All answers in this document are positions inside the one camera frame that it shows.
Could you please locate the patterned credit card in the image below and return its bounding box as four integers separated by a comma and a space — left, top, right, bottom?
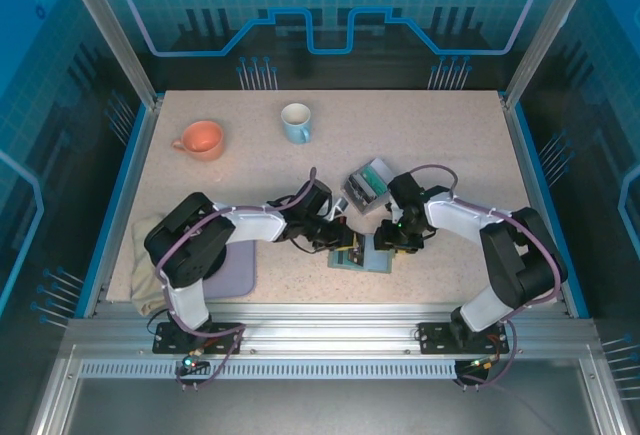
344, 234, 366, 265

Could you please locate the clear plastic card box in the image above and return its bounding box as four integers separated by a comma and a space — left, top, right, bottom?
341, 157, 394, 216

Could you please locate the teal card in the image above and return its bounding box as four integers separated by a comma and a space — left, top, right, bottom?
363, 167, 389, 196

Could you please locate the purple tray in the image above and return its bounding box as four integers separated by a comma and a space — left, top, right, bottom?
202, 239, 259, 299

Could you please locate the black round dish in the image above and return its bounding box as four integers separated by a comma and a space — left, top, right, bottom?
209, 244, 229, 279

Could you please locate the light blue mug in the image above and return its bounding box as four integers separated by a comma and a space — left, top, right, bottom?
279, 102, 313, 145

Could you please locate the orange cup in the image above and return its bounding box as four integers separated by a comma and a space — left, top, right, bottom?
171, 120, 225, 161

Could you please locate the beige cloth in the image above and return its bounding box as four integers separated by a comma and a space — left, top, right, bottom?
130, 214, 174, 317

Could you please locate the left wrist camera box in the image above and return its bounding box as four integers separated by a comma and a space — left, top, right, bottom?
298, 179, 351, 220

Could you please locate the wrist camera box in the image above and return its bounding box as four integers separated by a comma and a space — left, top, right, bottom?
298, 179, 351, 220
387, 172, 427, 226

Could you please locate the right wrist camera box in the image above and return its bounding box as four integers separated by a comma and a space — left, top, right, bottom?
387, 172, 427, 226

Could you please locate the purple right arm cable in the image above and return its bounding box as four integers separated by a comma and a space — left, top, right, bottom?
407, 163, 570, 391

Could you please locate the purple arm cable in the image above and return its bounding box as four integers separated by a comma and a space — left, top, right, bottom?
154, 167, 321, 391
407, 163, 570, 391

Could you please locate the aluminium front rail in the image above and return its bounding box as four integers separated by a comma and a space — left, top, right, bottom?
64, 302, 599, 361

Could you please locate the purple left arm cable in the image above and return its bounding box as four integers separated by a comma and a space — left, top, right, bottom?
154, 167, 321, 391

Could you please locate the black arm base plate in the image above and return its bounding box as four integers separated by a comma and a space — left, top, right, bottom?
417, 321, 511, 356
152, 321, 245, 356

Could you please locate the slotted cable duct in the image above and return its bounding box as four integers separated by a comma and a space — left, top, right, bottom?
79, 359, 459, 381

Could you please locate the aluminium side rail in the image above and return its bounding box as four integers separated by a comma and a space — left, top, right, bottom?
502, 94, 589, 319
82, 97, 164, 319

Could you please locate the aluminium frame post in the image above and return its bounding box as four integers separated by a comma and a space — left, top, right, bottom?
501, 0, 604, 109
55, 0, 165, 109

